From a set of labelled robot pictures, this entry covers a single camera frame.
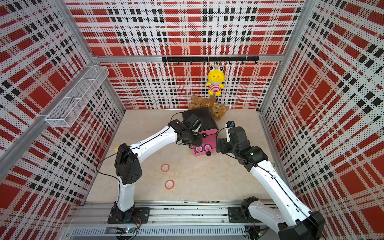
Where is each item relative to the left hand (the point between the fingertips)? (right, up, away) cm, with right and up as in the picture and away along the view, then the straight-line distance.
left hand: (199, 142), depth 86 cm
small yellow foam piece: (-55, -6, +11) cm, 57 cm away
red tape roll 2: (-17, -24, -1) cm, 30 cm away
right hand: (+14, +2, -10) cm, 17 cm away
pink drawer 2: (+7, +1, +7) cm, 10 cm away
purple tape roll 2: (+5, -4, +5) cm, 8 cm away
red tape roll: (-21, -16, +5) cm, 28 cm away
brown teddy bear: (+14, +21, +26) cm, 36 cm away
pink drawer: (+6, +6, +3) cm, 9 cm away
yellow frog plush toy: (+10, +40, +6) cm, 41 cm away
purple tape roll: (0, -5, +5) cm, 7 cm away
